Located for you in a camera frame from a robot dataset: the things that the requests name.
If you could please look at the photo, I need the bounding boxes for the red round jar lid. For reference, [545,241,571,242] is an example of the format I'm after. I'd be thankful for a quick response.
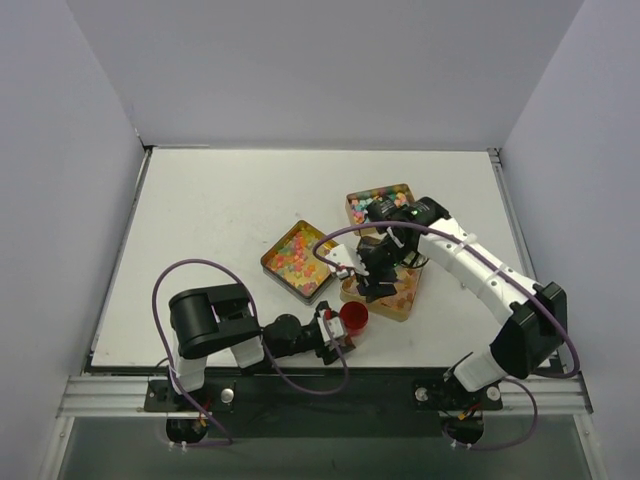
[339,301,369,336]

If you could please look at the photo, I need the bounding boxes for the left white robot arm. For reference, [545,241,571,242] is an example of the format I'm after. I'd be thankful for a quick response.
[167,284,355,411]

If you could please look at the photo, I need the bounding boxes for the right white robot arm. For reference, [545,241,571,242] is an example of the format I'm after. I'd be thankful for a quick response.
[354,197,568,408]

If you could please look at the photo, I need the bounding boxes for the gold square candy tin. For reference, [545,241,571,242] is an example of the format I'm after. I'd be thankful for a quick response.
[340,266,422,322]

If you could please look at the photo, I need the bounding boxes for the gold rectangular candy tin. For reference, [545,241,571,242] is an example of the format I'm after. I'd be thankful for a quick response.
[345,183,414,224]

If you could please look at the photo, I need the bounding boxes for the dark square candy tin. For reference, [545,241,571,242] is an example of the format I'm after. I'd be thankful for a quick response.
[260,220,333,305]

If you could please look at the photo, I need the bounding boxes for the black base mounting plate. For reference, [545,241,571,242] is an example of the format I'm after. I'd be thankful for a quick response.
[143,368,503,441]

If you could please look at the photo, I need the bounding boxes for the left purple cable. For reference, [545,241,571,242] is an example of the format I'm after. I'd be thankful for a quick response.
[152,257,351,447]

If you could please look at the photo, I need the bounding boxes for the purple cable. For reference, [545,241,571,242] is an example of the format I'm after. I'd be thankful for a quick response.
[152,257,351,447]
[313,222,582,451]

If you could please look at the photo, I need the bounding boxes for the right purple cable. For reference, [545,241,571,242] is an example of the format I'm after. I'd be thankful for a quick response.
[313,222,582,451]

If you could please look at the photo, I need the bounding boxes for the aluminium frame rail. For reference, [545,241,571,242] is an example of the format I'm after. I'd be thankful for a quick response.
[56,376,593,418]

